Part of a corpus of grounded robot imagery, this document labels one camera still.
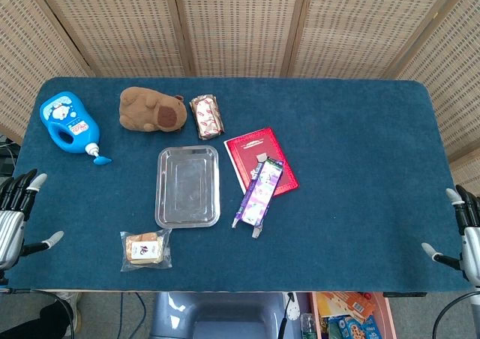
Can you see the brown capybara plush toy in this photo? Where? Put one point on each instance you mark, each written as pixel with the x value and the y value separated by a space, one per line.
pixel 150 108

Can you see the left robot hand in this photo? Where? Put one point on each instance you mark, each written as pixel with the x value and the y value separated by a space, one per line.
pixel 11 219

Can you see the woven folding screen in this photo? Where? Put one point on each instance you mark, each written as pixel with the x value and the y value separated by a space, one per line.
pixel 240 24

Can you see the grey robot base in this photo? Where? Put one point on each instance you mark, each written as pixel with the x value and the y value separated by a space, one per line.
pixel 217 316

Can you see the gold foil snack package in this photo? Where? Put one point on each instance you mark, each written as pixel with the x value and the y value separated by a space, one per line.
pixel 207 117

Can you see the blue table cloth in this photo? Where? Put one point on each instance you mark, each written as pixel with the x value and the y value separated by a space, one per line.
pixel 337 189

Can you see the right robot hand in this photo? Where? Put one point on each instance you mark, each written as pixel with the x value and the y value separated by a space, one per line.
pixel 468 230

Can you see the bagged pastry snack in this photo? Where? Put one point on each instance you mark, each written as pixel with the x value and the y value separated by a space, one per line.
pixel 144 249

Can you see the metal tray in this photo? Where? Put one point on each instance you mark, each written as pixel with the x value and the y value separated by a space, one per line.
pixel 187 186

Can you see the purple toothpaste box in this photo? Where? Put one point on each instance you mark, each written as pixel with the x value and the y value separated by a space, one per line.
pixel 258 194

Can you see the clear plastic bottle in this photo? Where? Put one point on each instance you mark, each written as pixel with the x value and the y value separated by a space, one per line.
pixel 308 326

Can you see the blue detergent bottle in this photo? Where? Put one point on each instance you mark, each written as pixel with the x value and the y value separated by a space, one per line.
pixel 69 123

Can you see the pink box of snacks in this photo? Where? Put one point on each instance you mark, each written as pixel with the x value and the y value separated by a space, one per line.
pixel 352 316

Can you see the red booklet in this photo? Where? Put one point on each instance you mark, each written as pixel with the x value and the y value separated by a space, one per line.
pixel 258 155

